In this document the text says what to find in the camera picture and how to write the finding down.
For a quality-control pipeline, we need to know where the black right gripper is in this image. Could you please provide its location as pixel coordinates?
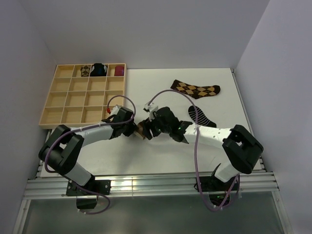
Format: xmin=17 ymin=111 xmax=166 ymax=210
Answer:
xmin=141 ymin=115 xmax=171 ymax=140

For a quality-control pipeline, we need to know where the tan brown striped sock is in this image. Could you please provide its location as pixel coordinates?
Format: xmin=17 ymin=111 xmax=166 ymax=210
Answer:
xmin=134 ymin=122 xmax=146 ymax=140

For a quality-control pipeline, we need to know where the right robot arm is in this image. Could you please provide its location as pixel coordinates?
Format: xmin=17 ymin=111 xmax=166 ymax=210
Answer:
xmin=141 ymin=104 xmax=264 ymax=190

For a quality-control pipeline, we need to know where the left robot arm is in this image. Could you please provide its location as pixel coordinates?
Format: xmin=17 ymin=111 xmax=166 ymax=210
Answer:
xmin=39 ymin=105 xmax=136 ymax=195

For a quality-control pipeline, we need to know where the black white striped sock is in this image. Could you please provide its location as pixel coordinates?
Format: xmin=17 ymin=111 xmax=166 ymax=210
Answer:
xmin=188 ymin=106 xmax=217 ymax=128

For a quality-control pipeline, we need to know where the brown argyle sock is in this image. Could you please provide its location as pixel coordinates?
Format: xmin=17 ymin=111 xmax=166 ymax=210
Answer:
xmin=170 ymin=80 xmax=221 ymax=99

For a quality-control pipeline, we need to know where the rolled red sock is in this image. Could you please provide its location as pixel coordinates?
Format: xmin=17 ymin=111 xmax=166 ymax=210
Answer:
xmin=114 ymin=65 xmax=125 ymax=77

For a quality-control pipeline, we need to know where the wooden compartment tray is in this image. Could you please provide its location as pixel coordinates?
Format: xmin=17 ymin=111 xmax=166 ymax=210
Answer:
xmin=39 ymin=63 xmax=127 ymax=129

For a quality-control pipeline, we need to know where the rolled black blue sock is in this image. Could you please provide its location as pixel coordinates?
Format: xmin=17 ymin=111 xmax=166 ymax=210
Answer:
xmin=90 ymin=63 xmax=108 ymax=77

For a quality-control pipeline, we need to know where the rolled argyle sock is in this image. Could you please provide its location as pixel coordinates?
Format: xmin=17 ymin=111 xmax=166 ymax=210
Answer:
xmin=80 ymin=65 xmax=91 ymax=77

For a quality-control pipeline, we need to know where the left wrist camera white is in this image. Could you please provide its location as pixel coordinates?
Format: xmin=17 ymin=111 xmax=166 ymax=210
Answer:
xmin=106 ymin=105 xmax=122 ymax=116

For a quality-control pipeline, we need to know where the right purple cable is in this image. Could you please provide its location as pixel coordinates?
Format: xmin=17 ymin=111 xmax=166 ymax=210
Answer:
xmin=145 ymin=89 xmax=241 ymax=212

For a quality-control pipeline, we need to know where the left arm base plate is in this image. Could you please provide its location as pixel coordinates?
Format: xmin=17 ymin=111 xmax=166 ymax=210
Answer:
xmin=66 ymin=179 xmax=112 ymax=210

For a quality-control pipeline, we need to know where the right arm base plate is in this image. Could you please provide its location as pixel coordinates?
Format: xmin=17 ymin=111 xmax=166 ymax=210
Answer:
xmin=199 ymin=175 xmax=240 ymax=210

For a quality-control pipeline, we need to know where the aluminium rail frame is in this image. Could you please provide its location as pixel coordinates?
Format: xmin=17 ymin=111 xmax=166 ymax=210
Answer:
xmin=14 ymin=68 xmax=293 ymax=234

